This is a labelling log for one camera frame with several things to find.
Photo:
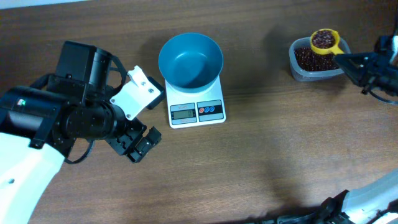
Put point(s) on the blue-grey bowl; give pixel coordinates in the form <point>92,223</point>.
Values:
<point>191,62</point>

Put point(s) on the yellow measuring scoop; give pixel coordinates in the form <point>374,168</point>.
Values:
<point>325,41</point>

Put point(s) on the white digital kitchen scale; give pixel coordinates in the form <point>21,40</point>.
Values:
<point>195,109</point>

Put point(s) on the clear plastic container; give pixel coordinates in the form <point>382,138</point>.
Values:
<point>302,75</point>

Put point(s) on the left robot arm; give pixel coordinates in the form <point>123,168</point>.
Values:
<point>90,96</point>

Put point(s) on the red adzuki beans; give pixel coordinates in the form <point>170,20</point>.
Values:
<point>308,60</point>

